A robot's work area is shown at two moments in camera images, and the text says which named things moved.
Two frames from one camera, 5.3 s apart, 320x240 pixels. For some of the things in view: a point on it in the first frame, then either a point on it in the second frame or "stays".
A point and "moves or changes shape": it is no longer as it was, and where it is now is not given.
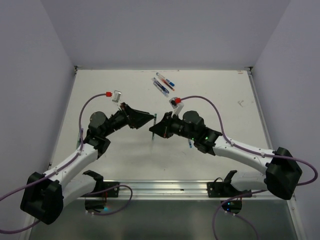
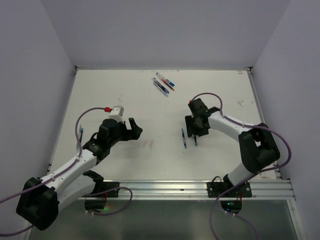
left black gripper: [137, 118] -> [133, 134]
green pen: [155, 121] moves or changes shape
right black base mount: [224, 189] stays
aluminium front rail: [173, 190] stays
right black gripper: [163, 128] -> [189, 120]
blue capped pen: [165, 79] stays
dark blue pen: [154, 80] stays
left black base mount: [103, 189] stays
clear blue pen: [160, 90] stays
